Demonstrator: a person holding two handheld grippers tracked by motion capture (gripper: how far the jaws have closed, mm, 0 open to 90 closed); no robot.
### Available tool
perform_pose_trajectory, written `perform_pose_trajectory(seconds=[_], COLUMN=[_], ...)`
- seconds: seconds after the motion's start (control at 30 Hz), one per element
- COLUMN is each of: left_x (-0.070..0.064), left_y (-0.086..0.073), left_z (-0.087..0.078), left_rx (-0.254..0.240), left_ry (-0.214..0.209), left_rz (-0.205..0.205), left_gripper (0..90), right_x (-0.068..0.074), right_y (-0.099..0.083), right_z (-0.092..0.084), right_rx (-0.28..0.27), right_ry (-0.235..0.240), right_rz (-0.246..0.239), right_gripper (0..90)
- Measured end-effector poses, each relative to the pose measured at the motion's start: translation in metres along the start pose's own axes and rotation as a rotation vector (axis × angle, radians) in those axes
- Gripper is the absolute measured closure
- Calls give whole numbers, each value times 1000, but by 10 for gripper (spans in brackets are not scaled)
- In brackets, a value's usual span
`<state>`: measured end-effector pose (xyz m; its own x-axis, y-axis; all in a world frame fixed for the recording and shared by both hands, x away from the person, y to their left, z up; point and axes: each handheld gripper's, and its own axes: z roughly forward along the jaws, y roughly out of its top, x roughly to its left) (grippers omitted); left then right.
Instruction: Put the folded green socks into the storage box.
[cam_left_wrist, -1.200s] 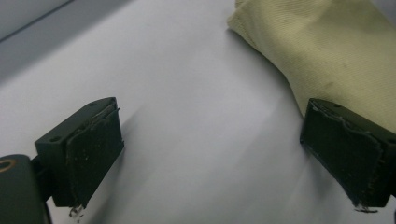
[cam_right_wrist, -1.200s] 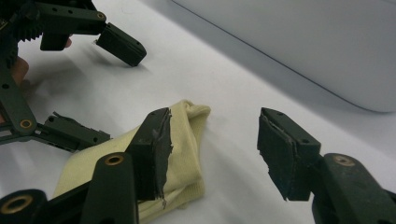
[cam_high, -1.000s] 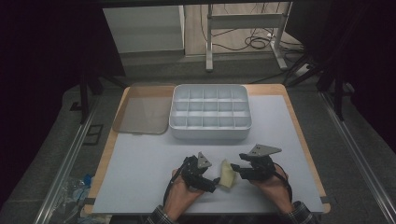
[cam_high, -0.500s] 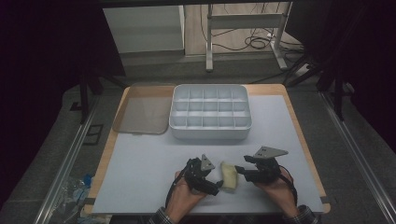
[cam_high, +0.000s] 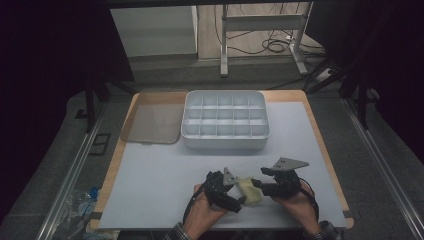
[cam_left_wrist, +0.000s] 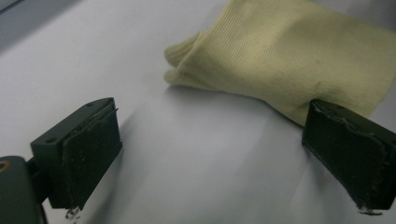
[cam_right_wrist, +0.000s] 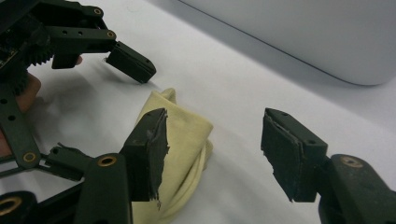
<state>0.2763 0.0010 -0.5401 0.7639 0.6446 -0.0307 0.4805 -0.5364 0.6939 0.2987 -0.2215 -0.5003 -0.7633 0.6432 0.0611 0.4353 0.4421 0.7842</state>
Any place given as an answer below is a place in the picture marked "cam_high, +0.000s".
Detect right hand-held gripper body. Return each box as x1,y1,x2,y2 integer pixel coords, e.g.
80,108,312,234
264,157,310,198

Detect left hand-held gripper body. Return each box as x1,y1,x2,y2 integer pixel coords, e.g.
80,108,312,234
203,166,242,213

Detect pale yellow sock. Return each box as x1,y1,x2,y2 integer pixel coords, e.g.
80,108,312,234
237,176,265,206

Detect person's left hand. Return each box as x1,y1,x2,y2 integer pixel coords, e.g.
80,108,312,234
181,183,230,240

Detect person's right hand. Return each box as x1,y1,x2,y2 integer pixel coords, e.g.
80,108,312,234
272,182,323,236

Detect white table mat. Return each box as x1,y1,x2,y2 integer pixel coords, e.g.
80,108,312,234
98,101,348,231

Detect white compartment storage box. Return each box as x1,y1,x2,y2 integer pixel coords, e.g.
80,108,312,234
180,89,271,151

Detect translucent plastic lid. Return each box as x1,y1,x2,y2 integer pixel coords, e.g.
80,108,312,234
120,90,189,145

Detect black metal stand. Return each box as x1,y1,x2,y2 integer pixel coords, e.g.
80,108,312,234
305,56,372,131

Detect clear plastic bag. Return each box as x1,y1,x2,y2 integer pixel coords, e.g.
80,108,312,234
55,185,102,240

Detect black tripod stand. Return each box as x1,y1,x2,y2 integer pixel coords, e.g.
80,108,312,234
82,77,138,134

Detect white cabinet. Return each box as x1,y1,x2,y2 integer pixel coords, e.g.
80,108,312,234
109,5,199,58

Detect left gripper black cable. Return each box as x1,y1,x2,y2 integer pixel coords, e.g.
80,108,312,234
182,185,209,225

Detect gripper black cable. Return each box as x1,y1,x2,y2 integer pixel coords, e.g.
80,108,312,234
298,177,321,223
182,185,209,225

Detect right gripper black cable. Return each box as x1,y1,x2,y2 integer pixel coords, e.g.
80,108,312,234
298,177,321,223

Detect aluminium rail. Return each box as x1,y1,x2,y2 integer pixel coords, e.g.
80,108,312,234
34,102,108,240
341,98,424,240

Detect black floor cables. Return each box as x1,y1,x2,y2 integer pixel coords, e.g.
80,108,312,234
213,3,327,58

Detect white metal desk frame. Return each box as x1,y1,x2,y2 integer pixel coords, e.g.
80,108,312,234
219,2,310,78

